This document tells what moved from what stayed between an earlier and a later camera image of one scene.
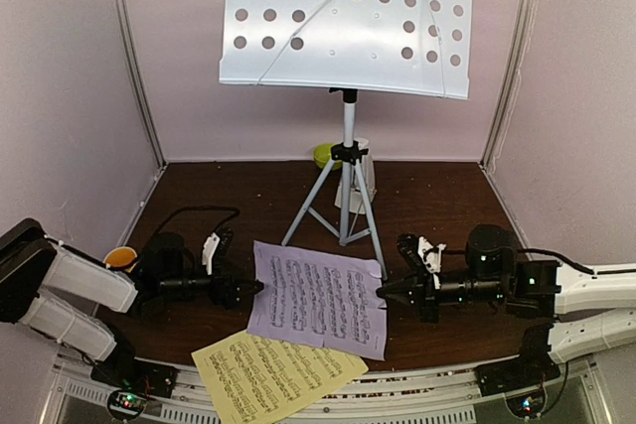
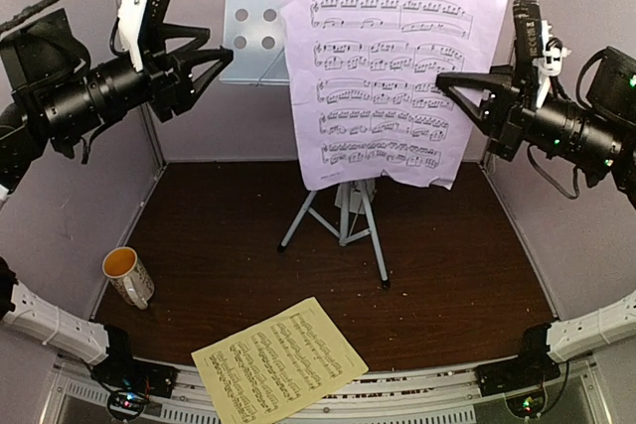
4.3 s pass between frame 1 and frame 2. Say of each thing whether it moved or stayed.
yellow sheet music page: stayed
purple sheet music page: moved
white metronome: stayed
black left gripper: moved
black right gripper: moved
